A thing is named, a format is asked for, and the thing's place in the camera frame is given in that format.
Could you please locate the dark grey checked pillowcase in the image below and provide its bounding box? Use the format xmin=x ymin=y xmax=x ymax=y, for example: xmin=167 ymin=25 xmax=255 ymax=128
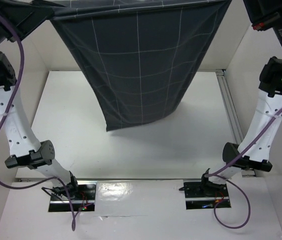
xmin=48 ymin=0 xmax=232 ymax=133

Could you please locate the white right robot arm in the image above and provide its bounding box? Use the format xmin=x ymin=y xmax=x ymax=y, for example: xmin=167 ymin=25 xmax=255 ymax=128
xmin=199 ymin=0 xmax=282 ymax=196

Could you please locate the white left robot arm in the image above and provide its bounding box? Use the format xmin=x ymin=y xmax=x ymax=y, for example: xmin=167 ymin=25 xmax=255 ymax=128
xmin=0 ymin=16 xmax=80 ymax=200

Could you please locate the aluminium rail frame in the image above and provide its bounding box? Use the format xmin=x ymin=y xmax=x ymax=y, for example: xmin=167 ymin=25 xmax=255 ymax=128
xmin=215 ymin=68 xmax=257 ymax=177

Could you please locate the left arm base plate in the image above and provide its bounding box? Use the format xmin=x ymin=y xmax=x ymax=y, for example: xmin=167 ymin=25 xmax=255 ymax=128
xmin=41 ymin=181 xmax=97 ymax=213

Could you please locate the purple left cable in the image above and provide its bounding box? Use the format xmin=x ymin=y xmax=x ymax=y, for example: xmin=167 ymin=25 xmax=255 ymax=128
xmin=0 ymin=3 xmax=78 ymax=231

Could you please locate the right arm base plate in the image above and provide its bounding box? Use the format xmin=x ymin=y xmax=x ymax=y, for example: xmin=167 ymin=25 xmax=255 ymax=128
xmin=178 ymin=180 xmax=231 ymax=210

